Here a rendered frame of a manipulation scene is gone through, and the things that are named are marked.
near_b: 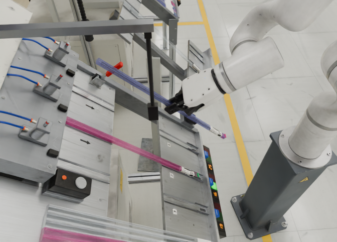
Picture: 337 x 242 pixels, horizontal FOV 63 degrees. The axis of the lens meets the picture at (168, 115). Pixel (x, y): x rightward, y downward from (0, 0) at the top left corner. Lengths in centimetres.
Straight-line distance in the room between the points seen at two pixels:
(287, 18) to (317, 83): 195
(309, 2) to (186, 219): 61
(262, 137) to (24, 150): 170
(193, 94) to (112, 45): 106
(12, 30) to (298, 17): 52
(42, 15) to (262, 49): 159
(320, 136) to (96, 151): 71
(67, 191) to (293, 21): 56
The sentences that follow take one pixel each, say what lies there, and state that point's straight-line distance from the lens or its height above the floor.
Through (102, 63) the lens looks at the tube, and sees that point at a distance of 69.
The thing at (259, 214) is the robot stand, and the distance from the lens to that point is 153.
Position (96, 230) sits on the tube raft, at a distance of 62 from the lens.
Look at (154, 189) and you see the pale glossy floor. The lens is 174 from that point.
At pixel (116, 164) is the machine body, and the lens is 113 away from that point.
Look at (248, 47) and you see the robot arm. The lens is 73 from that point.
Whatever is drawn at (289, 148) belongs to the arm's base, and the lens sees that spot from 113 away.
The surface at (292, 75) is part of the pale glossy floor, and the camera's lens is 257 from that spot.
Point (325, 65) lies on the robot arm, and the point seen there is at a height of 106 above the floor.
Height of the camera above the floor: 159
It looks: 51 degrees down
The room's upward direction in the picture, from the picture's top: straight up
